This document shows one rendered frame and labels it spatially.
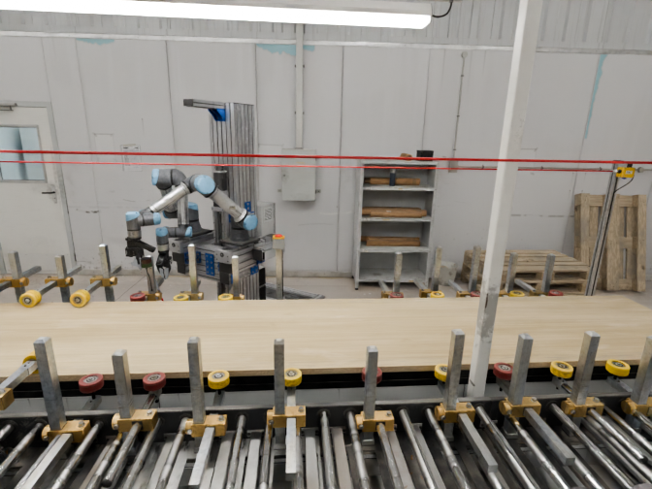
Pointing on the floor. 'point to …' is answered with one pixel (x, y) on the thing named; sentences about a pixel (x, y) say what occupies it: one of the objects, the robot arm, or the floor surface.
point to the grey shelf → (407, 227)
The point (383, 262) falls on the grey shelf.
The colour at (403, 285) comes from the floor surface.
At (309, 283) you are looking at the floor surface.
